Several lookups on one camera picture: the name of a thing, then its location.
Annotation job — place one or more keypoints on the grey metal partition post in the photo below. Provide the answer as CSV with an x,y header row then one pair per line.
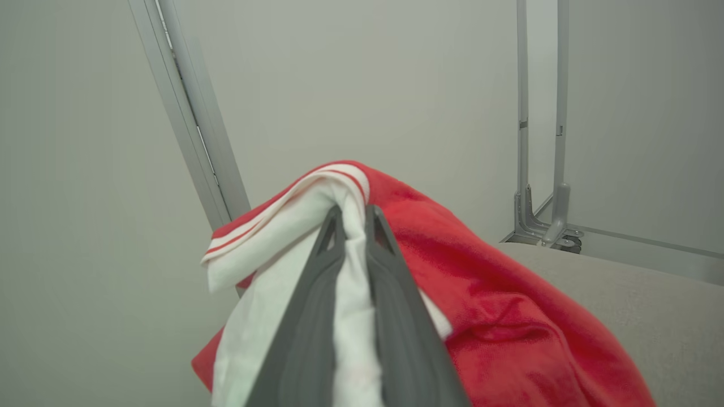
x,y
195,130

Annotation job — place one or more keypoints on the red jersey shirt white sleeves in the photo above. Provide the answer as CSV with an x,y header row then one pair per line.
x,y
509,316

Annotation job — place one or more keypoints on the grey metal frame with caster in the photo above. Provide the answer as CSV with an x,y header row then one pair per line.
x,y
561,141

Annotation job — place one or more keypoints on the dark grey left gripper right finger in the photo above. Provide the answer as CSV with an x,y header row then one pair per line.
x,y
407,339

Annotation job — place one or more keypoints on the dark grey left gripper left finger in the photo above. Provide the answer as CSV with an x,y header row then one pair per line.
x,y
305,339

